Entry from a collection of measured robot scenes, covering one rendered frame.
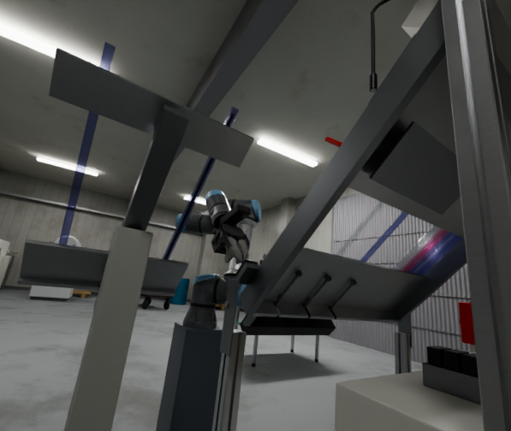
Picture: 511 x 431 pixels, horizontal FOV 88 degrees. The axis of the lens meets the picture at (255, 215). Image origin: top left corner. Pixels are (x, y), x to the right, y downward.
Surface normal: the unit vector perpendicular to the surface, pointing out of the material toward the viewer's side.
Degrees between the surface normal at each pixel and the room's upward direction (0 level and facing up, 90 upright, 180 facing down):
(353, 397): 90
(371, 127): 90
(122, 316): 90
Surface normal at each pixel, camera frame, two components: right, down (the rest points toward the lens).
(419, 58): -0.83, -0.23
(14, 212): 0.52, -0.17
